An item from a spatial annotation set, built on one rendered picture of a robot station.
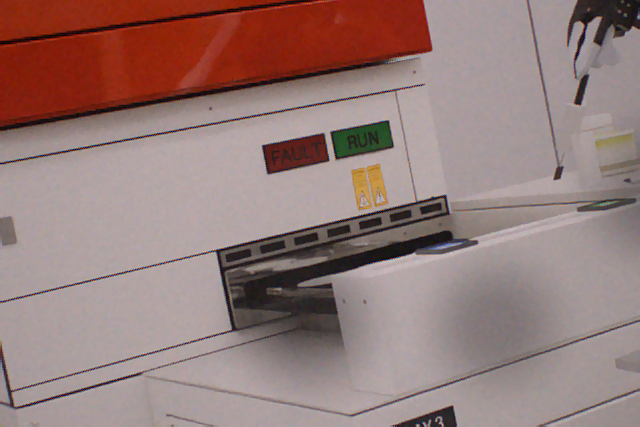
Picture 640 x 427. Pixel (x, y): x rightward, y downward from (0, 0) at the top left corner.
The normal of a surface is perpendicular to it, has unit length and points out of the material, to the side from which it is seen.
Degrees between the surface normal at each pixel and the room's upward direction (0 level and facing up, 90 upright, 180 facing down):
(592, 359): 90
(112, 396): 90
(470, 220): 90
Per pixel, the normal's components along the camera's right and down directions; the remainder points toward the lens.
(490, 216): -0.85, 0.19
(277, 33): 0.50, -0.05
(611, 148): 0.25, 0.00
